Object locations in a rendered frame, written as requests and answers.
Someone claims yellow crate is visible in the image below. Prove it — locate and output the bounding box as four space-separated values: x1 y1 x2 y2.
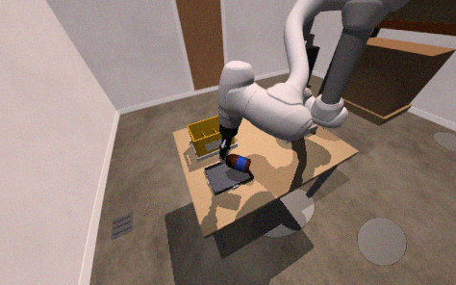
187 116 222 157

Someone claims brown bottle with blue label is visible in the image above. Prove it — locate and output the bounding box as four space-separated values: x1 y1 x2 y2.
225 154 251 173

